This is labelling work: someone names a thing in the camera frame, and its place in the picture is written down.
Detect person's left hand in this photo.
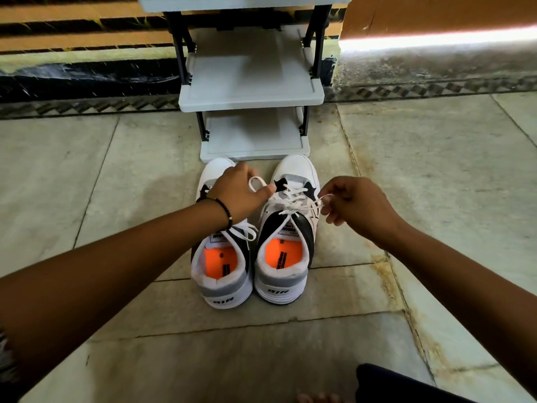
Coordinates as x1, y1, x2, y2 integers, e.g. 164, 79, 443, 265
207, 161, 277, 226

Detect person's right hand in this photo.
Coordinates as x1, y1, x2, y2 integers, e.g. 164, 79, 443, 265
317, 176, 404, 249

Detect white shoelace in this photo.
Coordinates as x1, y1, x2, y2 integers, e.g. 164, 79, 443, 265
248, 176, 335, 217

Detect person's left forearm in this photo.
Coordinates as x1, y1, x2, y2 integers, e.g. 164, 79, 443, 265
0, 198, 232, 393

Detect person's right forearm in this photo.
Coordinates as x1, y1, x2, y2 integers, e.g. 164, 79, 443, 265
380, 220, 537, 397

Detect white black sneaker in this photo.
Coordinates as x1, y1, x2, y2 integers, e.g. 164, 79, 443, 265
190, 157, 259, 310
253, 154, 322, 306

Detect grey plastic shoe rack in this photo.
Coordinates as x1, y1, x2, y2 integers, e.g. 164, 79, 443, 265
136, 0, 353, 163

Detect person's dark trouser leg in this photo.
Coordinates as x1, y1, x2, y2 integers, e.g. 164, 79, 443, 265
356, 364, 477, 403

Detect person's bare toes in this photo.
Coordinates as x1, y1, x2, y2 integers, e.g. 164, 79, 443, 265
296, 393, 341, 403

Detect patterned shirt sleeve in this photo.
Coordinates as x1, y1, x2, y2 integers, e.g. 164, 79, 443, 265
0, 327, 22, 388

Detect black bead bracelet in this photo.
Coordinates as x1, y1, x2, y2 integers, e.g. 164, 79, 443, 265
196, 196, 234, 232

